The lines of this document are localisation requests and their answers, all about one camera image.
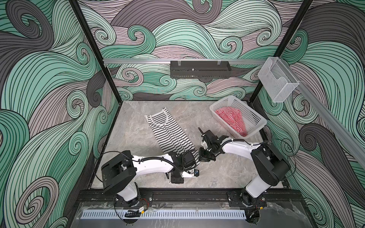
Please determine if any white plastic laundry basket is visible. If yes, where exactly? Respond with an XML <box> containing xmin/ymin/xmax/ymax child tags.
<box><xmin>209</xmin><ymin>96</ymin><xmax>267</xmax><ymax>139</ymax></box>

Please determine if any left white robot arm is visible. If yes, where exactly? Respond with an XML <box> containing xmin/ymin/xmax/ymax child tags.
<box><xmin>101</xmin><ymin>150</ymin><xmax>200</xmax><ymax>202</ymax></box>

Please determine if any aluminium wall rail back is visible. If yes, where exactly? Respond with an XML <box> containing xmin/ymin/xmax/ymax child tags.
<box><xmin>103</xmin><ymin>58</ymin><xmax>267</xmax><ymax>66</ymax></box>

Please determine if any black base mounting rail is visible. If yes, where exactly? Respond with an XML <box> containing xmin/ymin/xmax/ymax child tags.
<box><xmin>73</xmin><ymin>188</ymin><xmax>305</xmax><ymax>209</ymax></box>

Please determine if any white slotted cable duct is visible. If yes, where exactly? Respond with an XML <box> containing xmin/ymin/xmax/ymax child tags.
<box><xmin>80</xmin><ymin>210</ymin><xmax>246</xmax><ymax>220</ymax></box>

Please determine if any red white striped tank top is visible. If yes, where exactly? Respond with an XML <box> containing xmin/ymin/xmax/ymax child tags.
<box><xmin>215</xmin><ymin>107</ymin><xmax>248</xmax><ymax>136</ymax></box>

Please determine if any black perforated wall tray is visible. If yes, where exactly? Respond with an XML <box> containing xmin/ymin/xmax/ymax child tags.
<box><xmin>170</xmin><ymin>60</ymin><xmax>232</xmax><ymax>82</ymax></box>

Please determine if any black white striped tank top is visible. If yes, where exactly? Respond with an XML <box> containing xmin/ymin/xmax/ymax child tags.
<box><xmin>145</xmin><ymin>107</ymin><xmax>200</xmax><ymax>164</ymax></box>

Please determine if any aluminium wall rail right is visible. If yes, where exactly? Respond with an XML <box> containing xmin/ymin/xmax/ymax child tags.
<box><xmin>284</xmin><ymin>62</ymin><xmax>365</xmax><ymax>167</ymax></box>

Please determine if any clear plastic wall bin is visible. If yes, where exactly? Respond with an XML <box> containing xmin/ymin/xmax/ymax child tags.
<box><xmin>258</xmin><ymin>57</ymin><xmax>299</xmax><ymax>103</ymax></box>

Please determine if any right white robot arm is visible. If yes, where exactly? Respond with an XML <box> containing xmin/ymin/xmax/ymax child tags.
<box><xmin>199</xmin><ymin>130</ymin><xmax>291</xmax><ymax>201</ymax></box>

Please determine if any aluminium wall rail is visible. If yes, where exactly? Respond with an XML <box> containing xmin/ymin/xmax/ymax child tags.
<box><xmin>284</xmin><ymin>62</ymin><xmax>365</xmax><ymax>167</ymax></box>
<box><xmin>103</xmin><ymin>58</ymin><xmax>267</xmax><ymax>66</ymax></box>

